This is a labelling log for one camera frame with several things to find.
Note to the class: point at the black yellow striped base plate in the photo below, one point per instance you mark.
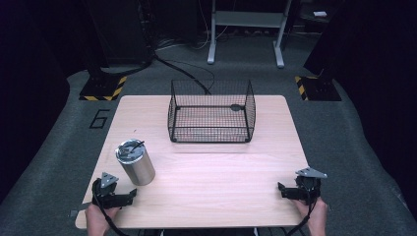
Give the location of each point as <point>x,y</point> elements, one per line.
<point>105,88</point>
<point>319,88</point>

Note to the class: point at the stainless steel canister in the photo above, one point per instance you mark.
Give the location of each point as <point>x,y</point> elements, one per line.
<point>136,164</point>

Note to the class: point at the grey metal piece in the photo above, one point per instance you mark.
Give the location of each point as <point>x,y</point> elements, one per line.
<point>78,211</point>

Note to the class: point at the person's right hand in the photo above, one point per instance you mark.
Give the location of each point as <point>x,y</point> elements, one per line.
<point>313,216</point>

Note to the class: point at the black equipment column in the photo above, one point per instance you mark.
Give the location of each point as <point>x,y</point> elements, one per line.
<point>114,32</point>

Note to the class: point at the white metal stand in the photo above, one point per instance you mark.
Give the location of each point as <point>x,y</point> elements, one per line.
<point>246,23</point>

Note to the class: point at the small white box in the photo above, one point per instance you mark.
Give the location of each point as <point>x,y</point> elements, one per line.
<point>320,14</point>

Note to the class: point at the person's left hand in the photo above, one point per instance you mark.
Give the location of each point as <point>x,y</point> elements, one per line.
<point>98,219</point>

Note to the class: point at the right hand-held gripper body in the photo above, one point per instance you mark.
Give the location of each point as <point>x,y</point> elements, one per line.
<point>308,187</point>

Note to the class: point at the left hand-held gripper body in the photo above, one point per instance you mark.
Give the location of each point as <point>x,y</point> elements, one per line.
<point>106,191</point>

